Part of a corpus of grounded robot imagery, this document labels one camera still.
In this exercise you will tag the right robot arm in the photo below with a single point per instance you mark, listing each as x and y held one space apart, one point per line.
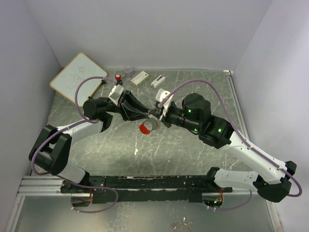
270 177

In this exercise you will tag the yellow framed whiteboard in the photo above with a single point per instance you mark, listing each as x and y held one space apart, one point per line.
77 70

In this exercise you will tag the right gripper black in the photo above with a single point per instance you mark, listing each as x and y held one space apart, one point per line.
165 119

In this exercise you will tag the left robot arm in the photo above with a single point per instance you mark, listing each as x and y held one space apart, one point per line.
52 148

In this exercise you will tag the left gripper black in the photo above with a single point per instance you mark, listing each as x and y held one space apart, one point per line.
129 114

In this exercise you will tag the clear jar of paperclips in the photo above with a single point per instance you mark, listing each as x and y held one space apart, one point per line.
128 70

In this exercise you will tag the black base bar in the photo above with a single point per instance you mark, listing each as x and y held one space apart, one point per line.
147 188

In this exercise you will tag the red black stamp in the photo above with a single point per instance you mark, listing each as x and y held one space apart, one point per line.
118 79

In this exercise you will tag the aluminium rail frame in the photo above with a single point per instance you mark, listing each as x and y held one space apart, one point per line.
146 165

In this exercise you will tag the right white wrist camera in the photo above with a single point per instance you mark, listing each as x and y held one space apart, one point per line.
164 99

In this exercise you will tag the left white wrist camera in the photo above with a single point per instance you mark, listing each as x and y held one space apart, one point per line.
116 93

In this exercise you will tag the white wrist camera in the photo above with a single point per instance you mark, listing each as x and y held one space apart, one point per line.
164 99
116 93

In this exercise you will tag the white green staple box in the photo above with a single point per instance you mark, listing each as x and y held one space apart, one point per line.
140 78

